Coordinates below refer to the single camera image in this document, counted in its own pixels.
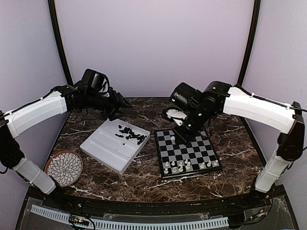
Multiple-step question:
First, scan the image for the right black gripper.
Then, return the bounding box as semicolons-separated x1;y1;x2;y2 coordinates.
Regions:
172;105;213;145

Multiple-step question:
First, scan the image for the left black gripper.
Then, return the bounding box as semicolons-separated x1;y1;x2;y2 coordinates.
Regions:
85;89;132;121

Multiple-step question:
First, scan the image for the white plastic divided tray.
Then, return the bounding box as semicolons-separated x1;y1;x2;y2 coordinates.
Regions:
80;119;151;175

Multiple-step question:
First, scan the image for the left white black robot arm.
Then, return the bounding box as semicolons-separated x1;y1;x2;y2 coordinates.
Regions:
0;69;131;209

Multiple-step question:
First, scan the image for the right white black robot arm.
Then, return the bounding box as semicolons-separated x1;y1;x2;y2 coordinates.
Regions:
163;81;305;208

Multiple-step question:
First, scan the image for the pile of black chess pieces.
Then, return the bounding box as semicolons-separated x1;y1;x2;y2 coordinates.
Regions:
115;125;147;145

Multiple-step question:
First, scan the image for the black white chessboard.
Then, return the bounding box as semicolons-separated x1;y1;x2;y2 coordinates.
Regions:
154;129;222;180

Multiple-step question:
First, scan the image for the floral patterned ceramic plate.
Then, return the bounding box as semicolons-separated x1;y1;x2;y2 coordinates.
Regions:
45;150;83;187

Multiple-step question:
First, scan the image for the black front rail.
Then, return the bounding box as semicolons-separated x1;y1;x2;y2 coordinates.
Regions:
19;185;290;218

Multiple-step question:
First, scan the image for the left black frame post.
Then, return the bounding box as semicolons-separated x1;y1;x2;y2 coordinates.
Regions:
47;0;74;85

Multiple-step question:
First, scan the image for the black frame post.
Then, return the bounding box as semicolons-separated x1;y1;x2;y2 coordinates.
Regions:
237;0;261;86
47;0;74;85

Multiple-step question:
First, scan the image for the white slotted cable duct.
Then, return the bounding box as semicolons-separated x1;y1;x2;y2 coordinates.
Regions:
30;205;229;230

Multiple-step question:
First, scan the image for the right black frame post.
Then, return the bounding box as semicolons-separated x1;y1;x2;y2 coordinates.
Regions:
237;0;261;86

